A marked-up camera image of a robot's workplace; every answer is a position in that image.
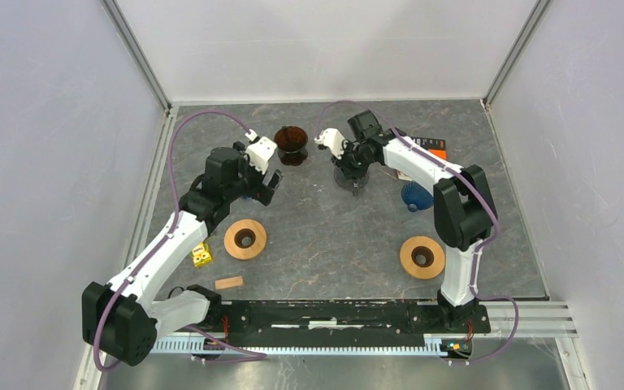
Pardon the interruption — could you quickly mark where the clear glass coffee server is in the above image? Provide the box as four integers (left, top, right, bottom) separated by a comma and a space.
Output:
334, 167, 370, 197

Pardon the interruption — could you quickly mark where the wooden ring dripper holder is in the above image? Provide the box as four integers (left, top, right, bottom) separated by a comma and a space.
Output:
223, 219, 267, 261

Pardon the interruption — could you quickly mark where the blue ribbed dripper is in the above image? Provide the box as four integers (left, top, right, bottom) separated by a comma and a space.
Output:
401, 181, 434, 212

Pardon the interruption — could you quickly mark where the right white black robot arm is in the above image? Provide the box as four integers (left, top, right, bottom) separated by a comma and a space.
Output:
314, 110, 500, 332

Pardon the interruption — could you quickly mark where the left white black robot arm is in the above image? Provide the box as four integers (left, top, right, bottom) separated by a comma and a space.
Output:
82, 136, 282, 366

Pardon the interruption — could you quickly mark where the brown amber glass dripper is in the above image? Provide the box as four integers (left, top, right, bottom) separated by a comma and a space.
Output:
274, 126, 308, 167

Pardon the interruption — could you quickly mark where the orange black coffee filter box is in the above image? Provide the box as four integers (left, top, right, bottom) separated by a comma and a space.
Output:
409, 136, 447, 160

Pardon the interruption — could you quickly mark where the yellow small juice box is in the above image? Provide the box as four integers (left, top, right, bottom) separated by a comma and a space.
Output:
191, 242, 213, 268

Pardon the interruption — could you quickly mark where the small wooden block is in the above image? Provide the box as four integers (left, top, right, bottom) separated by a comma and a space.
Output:
214, 275, 245, 290

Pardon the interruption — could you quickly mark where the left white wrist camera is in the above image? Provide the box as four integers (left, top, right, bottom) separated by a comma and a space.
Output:
245, 129, 277, 175

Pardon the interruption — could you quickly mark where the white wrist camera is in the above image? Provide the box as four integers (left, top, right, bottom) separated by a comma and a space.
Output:
245, 129, 277, 175
314, 128, 348, 160

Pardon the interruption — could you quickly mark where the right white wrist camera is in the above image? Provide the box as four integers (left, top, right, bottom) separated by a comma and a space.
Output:
314, 128, 348, 160

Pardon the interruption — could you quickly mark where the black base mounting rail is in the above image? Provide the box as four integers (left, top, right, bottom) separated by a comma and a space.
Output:
197, 299, 492, 348

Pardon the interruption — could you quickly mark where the white toothed cable tray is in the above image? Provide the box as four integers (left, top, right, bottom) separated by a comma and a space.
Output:
151, 336, 448, 358

